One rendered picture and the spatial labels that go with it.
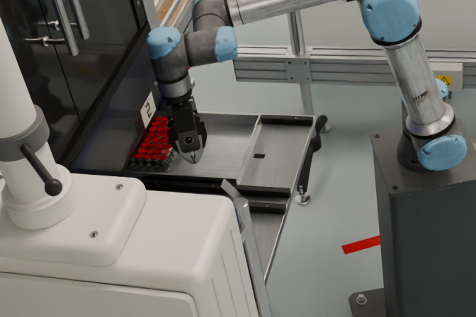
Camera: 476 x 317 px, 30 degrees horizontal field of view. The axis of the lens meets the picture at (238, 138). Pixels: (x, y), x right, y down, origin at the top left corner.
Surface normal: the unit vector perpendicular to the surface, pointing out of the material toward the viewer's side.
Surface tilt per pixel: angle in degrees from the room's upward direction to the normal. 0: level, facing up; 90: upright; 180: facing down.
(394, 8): 83
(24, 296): 90
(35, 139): 90
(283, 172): 0
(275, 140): 0
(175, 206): 0
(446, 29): 90
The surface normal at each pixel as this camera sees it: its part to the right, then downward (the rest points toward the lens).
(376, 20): 0.01, 0.53
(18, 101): 0.78, 0.29
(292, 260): -0.15, -0.77
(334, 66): -0.25, 0.64
